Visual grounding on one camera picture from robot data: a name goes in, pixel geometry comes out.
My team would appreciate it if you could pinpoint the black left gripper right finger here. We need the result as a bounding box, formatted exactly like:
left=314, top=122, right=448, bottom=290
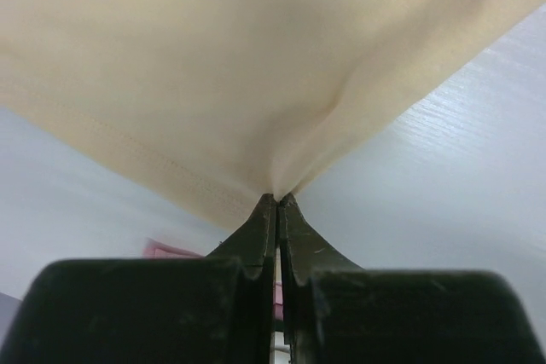
left=277, top=194, right=545, bottom=363

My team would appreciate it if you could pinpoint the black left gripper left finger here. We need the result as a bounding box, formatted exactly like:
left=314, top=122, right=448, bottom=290
left=1, top=194, right=276, bottom=363

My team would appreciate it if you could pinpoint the cream yellow t shirt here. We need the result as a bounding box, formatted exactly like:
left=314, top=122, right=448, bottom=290
left=1, top=0, right=545, bottom=229

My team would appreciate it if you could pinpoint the pink folded shirt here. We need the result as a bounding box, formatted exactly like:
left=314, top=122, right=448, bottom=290
left=143, top=240, right=283, bottom=324

